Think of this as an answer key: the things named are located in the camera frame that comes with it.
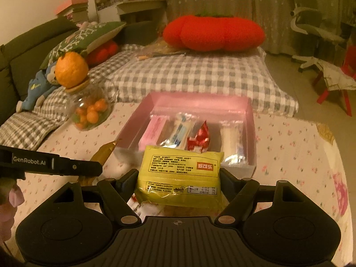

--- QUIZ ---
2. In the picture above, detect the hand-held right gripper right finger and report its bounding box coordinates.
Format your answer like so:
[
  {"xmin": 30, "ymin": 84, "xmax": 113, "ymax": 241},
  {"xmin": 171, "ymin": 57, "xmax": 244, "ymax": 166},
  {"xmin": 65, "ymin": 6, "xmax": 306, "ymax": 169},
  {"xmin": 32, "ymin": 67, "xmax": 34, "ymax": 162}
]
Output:
[{"xmin": 214, "ymin": 168, "xmax": 305, "ymax": 226}]

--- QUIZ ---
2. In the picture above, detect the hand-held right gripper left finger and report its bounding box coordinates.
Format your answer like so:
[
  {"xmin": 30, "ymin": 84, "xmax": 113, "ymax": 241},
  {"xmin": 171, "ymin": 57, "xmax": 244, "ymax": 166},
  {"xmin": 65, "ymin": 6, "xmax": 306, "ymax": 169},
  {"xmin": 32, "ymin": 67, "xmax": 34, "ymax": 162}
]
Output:
[{"xmin": 53, "ymin": 168, "xmax": 141, "ymax": 226}]

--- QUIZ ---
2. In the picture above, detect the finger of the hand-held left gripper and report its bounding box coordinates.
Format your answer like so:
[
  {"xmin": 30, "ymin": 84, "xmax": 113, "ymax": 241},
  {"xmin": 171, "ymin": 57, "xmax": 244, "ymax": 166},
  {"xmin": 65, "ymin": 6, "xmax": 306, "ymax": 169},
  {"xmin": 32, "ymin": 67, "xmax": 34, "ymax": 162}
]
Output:
[{"xmin": 57, "ymin": 156, "xmax": 104, "ymax": 178}]

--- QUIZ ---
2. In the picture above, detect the gold snack packet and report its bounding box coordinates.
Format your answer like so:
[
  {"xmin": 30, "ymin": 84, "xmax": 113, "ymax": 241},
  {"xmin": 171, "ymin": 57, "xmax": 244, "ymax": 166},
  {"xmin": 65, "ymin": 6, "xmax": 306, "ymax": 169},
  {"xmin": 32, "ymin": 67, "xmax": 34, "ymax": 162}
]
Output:
[{"xmin": 88, "ymin": 138, "xmax": 121, "ymax": 169}]

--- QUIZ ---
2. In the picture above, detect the clear white cake packet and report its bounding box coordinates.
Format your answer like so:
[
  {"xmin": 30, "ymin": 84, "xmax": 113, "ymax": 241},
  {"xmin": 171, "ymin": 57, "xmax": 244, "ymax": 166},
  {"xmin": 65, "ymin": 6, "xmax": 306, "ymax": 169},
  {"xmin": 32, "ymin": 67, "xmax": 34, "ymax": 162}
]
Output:
[{"xmin": 220, "ymin": 121, "xmax": 249, "ymax": 165}]

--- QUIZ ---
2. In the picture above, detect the yellow snack packet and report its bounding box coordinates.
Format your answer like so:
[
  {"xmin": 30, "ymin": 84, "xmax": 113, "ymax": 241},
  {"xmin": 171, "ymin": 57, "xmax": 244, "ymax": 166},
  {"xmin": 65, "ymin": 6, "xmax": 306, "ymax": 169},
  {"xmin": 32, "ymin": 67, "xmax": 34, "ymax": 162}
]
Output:
[{"xmin": 134, "ymin": 145, "xmax": 225, "ymax": 208}]

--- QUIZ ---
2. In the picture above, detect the red white candy packet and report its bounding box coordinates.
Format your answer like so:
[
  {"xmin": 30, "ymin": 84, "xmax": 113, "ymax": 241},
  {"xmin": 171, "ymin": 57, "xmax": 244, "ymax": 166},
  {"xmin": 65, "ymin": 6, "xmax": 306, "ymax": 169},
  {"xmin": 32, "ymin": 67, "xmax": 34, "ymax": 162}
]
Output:
[{"xmin": 187, "ymin": 120, "xmax": 211, "ymax": 154}]

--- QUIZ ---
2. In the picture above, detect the pink snack packet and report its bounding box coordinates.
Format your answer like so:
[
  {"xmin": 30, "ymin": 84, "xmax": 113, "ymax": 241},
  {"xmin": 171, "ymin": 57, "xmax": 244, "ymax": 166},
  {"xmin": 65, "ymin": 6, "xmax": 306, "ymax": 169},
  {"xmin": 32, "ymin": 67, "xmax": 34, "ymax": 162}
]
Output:
[{"xmin": 138, "ymin": 115, "xmax": 170, "ymax": 152}]

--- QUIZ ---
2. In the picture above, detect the clear light-blue print snack packet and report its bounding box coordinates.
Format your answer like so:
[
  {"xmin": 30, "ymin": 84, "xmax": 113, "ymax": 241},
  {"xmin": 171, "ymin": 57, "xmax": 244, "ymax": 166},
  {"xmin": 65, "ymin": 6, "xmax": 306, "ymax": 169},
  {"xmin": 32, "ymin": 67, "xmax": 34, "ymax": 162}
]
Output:
[{"xmin": 157, "ymin": 112, "xmax": 196, "ymax": 150}]

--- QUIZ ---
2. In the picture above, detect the pink shallow box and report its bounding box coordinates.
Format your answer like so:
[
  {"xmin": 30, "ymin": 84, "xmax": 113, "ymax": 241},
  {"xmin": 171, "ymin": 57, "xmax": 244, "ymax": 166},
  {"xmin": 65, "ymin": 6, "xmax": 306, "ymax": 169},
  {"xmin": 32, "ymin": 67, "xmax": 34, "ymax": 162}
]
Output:
[{"xmin": 115, "ymin": 92, "xmax": 257, "ymax": 175}]

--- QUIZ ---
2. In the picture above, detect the person's left hand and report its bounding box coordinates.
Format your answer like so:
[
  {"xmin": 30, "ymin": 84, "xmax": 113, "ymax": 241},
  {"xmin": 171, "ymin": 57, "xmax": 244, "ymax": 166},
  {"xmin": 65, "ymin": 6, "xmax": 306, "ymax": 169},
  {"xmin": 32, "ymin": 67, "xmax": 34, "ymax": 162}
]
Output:
[{"xmin": 0, "ymin": 177, "xmax": 25, "ymax": 245}]

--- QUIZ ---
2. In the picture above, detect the white red-edged snack packet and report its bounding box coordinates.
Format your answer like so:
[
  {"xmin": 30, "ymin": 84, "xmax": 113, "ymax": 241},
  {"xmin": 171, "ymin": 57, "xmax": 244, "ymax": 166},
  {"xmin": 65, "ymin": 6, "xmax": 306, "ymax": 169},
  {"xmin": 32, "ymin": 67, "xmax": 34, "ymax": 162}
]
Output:
[{"xmin": 128, "ymin": 197, "xmax": 153, "ymax": 218}]

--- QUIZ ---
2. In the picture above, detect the grey checkered blanket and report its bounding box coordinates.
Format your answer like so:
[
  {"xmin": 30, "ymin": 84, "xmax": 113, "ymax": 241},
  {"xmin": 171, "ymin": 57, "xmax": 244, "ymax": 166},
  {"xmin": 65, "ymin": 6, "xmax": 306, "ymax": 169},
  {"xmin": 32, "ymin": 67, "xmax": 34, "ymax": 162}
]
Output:
[{"xmin": 0, "ymin": 58, "xmax": 114, "ymax": 152}]

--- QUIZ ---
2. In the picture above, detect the cluster of small oranges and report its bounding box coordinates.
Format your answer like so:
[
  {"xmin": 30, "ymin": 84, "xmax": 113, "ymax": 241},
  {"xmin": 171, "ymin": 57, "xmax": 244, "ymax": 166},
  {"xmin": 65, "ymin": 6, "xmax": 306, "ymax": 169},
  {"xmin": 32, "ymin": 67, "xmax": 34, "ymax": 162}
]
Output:
[{"xmin": 73, "ymin": 99, "xmax": 109, "ymax": 126}]

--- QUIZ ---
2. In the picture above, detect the glass jar with cork lid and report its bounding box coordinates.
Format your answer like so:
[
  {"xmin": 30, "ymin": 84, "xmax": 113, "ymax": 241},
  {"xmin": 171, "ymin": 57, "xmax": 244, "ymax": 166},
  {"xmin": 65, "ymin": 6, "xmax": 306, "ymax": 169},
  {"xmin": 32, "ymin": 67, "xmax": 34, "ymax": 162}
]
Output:
[{"xmin": 64, "ymin": 77, "xmax": 119, "ymax": 132}]

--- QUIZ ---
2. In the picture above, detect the blue monkey plush toy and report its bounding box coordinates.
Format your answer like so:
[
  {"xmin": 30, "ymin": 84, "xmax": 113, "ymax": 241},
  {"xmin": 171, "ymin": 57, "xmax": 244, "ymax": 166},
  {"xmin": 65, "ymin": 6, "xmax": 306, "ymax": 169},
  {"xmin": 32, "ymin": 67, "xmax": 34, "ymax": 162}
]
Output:
[{"xmin": 16, "ymin": 61, "xmax": 64, "ymax": 113}]

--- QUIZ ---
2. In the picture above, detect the cherry print sheet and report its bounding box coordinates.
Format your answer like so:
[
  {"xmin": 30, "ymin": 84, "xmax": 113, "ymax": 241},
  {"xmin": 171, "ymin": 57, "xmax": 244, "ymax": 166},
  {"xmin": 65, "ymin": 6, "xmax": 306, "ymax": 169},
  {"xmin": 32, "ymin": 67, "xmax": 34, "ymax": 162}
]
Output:
[{"xmin": 4, "ymin": 100, "xmax": 354, "ymax": 259}]

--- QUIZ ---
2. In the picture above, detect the large orange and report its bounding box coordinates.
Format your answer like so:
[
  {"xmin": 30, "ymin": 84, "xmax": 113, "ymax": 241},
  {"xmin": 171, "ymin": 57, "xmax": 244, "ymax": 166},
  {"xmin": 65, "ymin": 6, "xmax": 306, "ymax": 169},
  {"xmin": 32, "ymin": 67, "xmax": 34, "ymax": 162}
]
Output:
[{"xmin": 55, "ymin": 51, "xmax": 89, "ymax": 88}]

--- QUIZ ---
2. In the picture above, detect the green sofa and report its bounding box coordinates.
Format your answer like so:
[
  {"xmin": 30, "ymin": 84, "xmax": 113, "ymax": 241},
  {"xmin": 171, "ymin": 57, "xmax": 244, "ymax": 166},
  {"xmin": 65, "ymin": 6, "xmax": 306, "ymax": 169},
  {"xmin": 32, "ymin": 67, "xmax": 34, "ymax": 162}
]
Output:
[{"xmin": 0, "ymin": 17, "xmax": 80, "ymax": 124}]

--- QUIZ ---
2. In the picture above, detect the grey checkered pillow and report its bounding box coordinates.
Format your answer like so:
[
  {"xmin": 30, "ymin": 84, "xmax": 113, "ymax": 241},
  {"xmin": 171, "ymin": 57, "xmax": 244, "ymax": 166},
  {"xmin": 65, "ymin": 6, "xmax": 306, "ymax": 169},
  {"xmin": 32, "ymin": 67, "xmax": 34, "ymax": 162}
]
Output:
[{"xmin": 103, "ymin": 44, "xmax": 300, "ymax": 118}]

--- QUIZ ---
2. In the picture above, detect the small red cushion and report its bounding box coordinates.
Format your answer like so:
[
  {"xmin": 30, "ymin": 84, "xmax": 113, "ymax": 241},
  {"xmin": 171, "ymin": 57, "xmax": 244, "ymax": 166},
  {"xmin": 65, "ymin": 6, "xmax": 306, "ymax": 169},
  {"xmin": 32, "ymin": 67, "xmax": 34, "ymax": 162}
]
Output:
[{"xmin": 86, "ymin": 39, "xmax": 119, "ymax": 67}]

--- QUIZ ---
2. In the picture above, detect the green patterned pillow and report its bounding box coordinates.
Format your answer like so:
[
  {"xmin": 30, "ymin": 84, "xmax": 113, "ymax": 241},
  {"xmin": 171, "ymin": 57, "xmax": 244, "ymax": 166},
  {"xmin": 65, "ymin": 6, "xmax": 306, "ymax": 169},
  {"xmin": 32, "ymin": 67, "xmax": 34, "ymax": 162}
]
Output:
[{"xmin": 40, "ymin": 21, "xmax": 127, "ymax": 71}]

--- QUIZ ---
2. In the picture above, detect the clear plastic bag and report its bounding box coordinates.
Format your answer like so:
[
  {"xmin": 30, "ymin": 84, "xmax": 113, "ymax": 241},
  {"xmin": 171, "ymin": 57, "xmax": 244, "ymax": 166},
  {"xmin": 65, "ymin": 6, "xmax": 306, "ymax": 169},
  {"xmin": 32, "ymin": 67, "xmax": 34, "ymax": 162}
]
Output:
[{"xmin": 136, "ymin": 37, "xmax": 188, "ymax": 61}]

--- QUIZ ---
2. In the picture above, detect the large red cushion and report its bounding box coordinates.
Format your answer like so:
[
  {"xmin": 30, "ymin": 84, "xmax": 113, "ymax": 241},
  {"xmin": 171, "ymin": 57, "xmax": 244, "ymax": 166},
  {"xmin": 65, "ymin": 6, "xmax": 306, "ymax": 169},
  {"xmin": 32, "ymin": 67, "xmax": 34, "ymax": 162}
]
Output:
[{"xmin": 162, "ymin": 13, "xmax": 267, "ymax": 53}]

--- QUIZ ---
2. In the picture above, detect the crumpled paper sheet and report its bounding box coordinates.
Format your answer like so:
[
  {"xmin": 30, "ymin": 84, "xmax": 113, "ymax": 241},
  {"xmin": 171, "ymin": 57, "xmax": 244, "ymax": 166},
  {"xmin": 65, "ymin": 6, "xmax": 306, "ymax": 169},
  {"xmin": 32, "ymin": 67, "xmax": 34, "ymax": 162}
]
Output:
[{"xmin": 319, "ymin": 61, "xmax": 356, "ymax": 92}]

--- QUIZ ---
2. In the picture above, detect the stack of books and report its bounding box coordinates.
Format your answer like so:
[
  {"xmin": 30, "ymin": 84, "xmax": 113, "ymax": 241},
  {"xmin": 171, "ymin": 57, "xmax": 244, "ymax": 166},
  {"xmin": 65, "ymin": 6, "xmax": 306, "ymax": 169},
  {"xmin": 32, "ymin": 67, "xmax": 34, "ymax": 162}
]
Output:
[{"xmin": 55, "ymin": 0, "xmax": 90, "ymax": 23}]

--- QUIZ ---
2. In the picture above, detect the red plastic chair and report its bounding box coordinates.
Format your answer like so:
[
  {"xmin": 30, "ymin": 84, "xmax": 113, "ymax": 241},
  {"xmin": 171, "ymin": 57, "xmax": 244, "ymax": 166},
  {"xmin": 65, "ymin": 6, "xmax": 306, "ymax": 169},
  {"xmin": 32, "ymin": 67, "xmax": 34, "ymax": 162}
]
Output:
[{"xmin": 314, "ymin": 44, "xmax": 356, "ymax": 117}]

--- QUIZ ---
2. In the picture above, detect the white office chair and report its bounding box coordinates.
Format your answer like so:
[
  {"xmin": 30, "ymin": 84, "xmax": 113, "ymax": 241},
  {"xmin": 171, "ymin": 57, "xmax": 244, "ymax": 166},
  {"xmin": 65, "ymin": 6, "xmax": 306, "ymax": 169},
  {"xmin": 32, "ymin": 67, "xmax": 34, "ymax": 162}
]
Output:
[{"xmin": 287, "ymin": 0, "xmax": 347, "ymax": 71}]

